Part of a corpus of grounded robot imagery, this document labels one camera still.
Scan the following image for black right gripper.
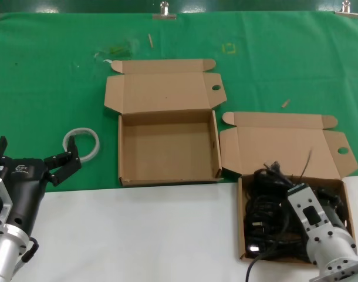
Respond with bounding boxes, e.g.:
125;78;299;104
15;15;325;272
317;190;352;234

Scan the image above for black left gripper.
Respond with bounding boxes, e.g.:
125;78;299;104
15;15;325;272
0;135;82;236

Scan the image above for smaller open cardboard box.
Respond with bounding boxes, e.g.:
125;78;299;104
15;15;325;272
219;111;358;265

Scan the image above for larger open cardboard box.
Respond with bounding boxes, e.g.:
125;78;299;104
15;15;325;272
103;58;228;187

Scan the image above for clear tape roll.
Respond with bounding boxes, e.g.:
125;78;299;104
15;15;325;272
63;127;101;163

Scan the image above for green table cloth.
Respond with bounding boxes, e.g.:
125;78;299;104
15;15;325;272
0;11;358;194

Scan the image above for clear plastic wrapper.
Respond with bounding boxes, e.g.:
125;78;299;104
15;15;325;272
92;38;140;64

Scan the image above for metal binder clip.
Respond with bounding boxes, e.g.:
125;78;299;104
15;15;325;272
152;1;177;21
334;1;358;19

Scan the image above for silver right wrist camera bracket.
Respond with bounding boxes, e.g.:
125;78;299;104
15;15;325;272
286;182;335;240

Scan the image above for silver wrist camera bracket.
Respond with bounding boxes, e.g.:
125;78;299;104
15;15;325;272
286;182;335;240
0;164;14;229

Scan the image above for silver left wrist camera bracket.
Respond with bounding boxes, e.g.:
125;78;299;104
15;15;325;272
0;164;14;229

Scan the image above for black cable bundle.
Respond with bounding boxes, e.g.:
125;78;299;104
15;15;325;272
244;176;347;262

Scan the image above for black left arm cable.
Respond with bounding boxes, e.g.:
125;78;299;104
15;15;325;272
20;236;39;264

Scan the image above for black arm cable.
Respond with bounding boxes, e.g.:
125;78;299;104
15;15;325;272
245;246;310;282
20;236;39;264

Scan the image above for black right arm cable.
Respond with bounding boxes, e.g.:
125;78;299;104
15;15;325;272
245;246;310;282

